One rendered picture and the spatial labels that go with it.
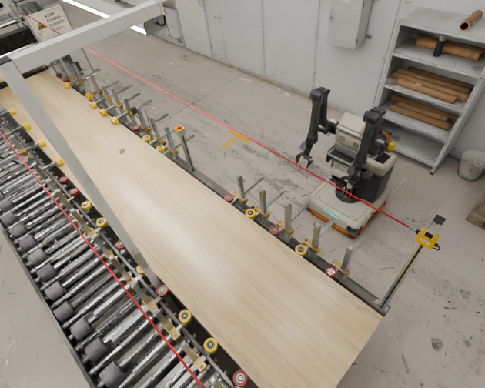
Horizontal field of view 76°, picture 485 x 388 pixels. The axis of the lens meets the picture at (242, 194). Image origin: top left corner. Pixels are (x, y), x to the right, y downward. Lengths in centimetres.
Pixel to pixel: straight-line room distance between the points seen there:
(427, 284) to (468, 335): 48
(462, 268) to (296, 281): 194
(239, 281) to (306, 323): 50
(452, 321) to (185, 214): 243
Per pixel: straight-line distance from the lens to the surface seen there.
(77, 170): 152
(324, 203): 334
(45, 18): 542
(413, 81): 403
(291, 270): 220
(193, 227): 246
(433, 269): 355
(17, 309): 397
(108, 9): 191
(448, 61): 381
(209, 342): 206
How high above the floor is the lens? 286
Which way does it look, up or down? 49 degrees down
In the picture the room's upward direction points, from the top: 8 degrees counter-clockwise
